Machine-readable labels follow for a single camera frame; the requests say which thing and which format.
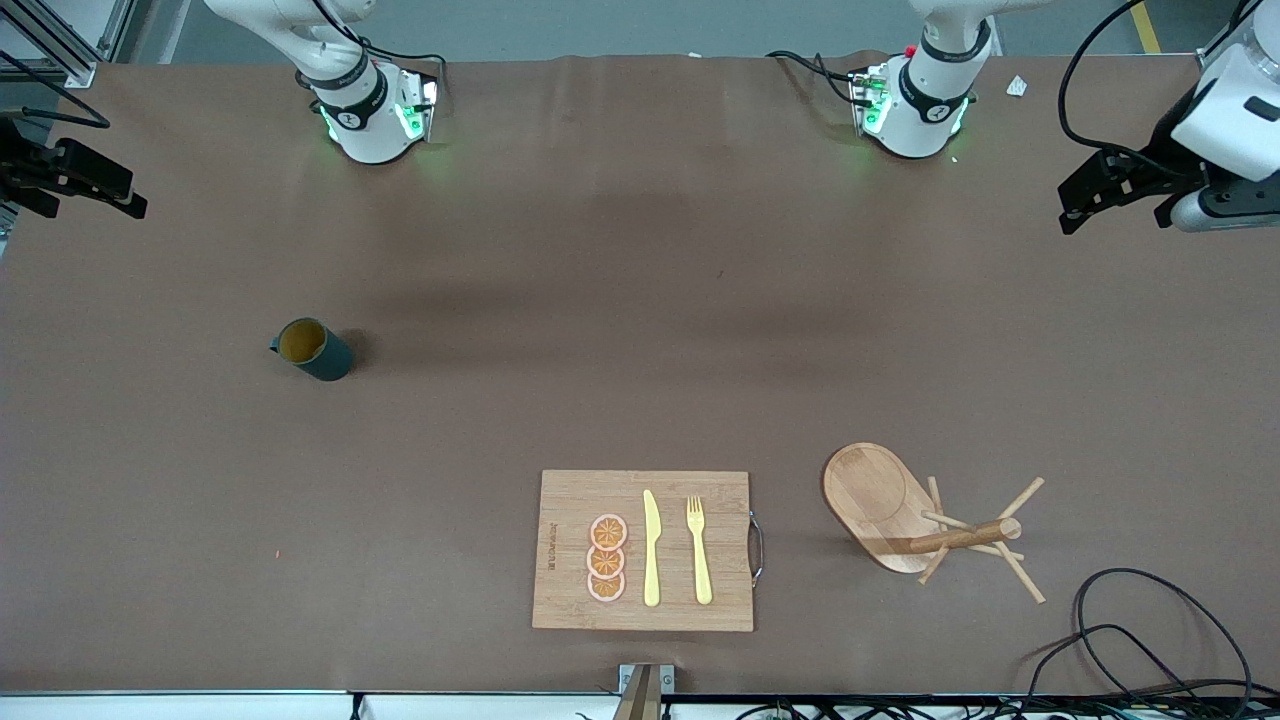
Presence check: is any black floor cable small loop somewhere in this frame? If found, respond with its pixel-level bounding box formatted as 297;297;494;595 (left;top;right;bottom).
1020;624;1216;716

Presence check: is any yellow plastic fork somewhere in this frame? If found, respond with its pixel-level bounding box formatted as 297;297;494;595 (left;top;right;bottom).
686;495;714;606

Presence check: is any black left base cable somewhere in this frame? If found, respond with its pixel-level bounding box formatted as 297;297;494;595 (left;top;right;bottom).
765;50;861;106

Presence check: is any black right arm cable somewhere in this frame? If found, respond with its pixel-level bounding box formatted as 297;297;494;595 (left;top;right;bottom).
0;50;109;129

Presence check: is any yellow plastic knife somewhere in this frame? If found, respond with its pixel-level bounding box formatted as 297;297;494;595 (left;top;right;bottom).
642;489;663;608

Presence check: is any bamboo cutting board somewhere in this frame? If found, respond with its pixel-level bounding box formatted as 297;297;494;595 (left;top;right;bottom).
531;469;766;633

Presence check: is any wooden mug rack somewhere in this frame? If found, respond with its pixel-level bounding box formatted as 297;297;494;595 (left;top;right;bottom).
822;442;1047;605

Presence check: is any metal table edge bracket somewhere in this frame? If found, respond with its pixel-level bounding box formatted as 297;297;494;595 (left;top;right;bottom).
612;663;676;720

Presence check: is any black floor cable large loop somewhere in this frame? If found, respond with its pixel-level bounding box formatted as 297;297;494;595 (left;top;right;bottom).
1073;568;1253;706

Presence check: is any aluminium frame profile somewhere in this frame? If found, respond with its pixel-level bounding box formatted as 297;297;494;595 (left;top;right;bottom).
0;0;136;89
1195;0;1261;76

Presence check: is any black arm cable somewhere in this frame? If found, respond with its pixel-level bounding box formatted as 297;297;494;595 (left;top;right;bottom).
0;50;109;129
1058;0;1261;166

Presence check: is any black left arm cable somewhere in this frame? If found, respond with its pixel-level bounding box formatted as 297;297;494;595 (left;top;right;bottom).
1058;0;1261;166

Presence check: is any dark green cup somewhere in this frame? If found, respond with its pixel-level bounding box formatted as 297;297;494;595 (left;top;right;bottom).
269;317;354;382

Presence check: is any black right base cable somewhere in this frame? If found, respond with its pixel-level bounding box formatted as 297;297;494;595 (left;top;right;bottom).
355;38;448;69

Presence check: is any black base cable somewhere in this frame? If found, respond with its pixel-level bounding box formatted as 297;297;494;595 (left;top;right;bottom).
765;50;861;106
355;38;448;69

